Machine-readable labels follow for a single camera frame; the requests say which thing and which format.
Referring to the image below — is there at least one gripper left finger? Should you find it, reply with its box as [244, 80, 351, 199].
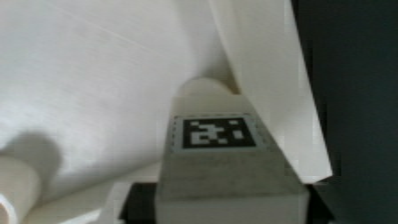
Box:
[121, 183, 157, 224]

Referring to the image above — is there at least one white table leg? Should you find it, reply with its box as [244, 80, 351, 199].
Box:
[155, 78, 310, 224]

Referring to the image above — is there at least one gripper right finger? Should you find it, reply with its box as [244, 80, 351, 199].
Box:
[306, 185, 335, 224]

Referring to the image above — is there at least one white square tabletop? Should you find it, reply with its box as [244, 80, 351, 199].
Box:
[0, 0, 333, 224]

